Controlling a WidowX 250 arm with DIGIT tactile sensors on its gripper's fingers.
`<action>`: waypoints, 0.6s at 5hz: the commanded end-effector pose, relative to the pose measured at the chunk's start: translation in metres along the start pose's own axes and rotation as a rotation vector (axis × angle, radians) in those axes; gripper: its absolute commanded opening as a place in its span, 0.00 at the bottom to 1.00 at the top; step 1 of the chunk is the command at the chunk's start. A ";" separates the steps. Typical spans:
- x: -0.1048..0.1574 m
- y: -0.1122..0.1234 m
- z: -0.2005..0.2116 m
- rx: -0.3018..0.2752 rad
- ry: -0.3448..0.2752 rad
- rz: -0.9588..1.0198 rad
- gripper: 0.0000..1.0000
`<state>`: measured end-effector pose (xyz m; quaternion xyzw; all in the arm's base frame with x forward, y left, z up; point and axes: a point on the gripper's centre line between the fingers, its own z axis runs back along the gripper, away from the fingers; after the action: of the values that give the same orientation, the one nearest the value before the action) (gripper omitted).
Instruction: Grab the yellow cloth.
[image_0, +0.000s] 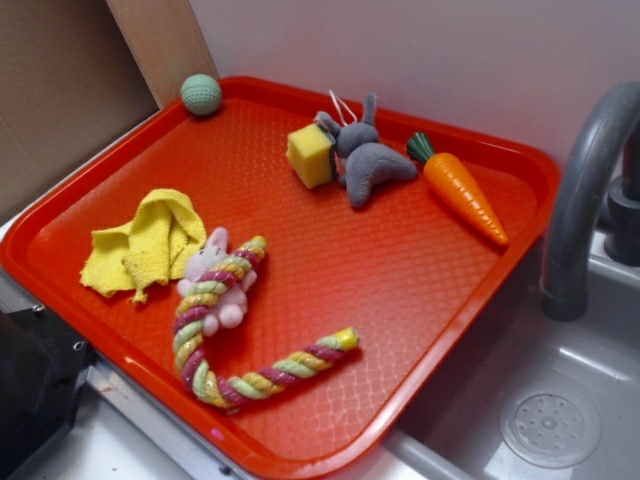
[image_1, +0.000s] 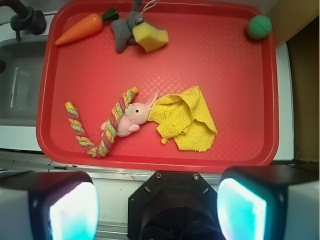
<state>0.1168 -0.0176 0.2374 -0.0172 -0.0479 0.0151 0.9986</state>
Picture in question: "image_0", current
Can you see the dark grey faucet handle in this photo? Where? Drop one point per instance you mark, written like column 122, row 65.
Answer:
column 622, row 242

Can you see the round sink drain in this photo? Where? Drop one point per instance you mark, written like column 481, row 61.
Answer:
column 550, row 425

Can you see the orange plastic carrot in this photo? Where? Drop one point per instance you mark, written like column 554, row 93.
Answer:
column 451, row 181

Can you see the multicolour twisted rope toy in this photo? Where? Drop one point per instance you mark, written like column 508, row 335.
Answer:
column 188, row 343

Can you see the green textured ball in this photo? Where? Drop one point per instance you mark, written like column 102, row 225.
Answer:
column 201, row 94

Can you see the red plastic tray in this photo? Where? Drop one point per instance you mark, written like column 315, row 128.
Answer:
column 404, row 271

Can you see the wooden board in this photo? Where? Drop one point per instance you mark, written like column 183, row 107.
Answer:
column 166, row 42

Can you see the black box at left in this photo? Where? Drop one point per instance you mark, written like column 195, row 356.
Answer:
column 44, row 364

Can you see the grey curved faucet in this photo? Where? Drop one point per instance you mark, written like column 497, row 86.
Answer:
column 594, row 162

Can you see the yellow cloth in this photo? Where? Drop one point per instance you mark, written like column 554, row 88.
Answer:
column 152, row 248

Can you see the pink plush bunny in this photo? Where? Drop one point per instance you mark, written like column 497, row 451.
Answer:
column 231, row 308

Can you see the yellow sponge cube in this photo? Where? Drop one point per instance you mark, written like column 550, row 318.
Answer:
column 310, row 152

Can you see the grey plush bunny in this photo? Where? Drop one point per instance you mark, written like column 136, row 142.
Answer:
column 365, row 161

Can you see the grey toy sink basin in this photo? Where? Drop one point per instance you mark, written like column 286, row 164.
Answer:
column 451, row 429

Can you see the brown cardboard panel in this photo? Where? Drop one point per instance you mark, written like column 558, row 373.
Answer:
column 69, row 87

